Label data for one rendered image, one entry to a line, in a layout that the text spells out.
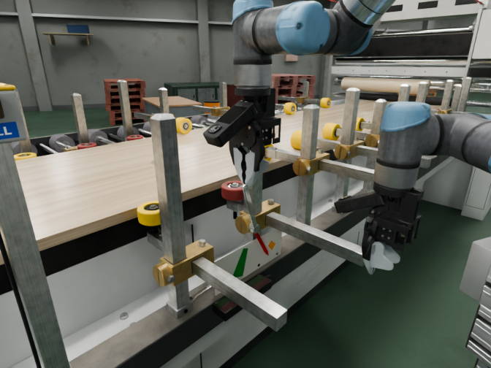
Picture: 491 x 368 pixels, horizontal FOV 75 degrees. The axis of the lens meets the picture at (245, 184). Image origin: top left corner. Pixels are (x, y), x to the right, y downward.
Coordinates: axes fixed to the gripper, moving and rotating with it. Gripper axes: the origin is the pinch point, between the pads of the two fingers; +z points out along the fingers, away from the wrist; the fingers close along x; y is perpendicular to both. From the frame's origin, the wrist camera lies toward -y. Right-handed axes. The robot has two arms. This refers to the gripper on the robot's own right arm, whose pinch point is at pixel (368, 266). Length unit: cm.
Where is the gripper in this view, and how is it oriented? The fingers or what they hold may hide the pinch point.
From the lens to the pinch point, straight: 77.5
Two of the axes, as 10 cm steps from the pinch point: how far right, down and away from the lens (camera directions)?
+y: 7.2, 2.5, -6.5
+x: 7.0, -2.5, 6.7
